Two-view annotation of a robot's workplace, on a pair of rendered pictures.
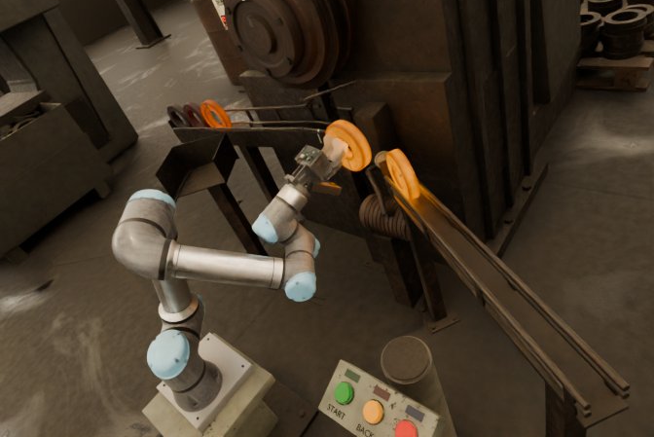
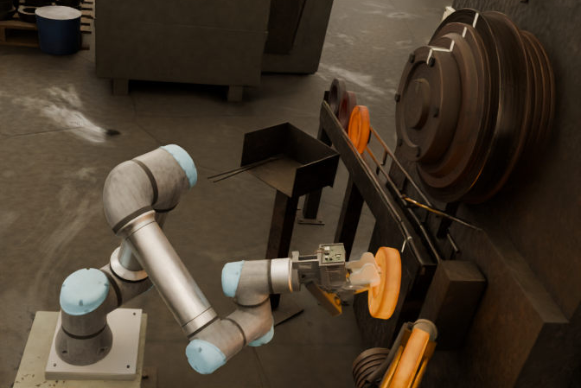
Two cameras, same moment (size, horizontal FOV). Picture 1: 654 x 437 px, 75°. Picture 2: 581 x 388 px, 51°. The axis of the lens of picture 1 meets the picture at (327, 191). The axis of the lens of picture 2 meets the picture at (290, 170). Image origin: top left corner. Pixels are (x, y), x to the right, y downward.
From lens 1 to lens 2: 0.40 m
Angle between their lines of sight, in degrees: 22
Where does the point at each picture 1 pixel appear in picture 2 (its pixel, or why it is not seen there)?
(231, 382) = (105, 368)
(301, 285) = (201, 354)
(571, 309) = not seen: outside the picture
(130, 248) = (116, 187)
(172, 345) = (92, 288)
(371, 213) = (366, 367)
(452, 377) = not seen: outside the picture
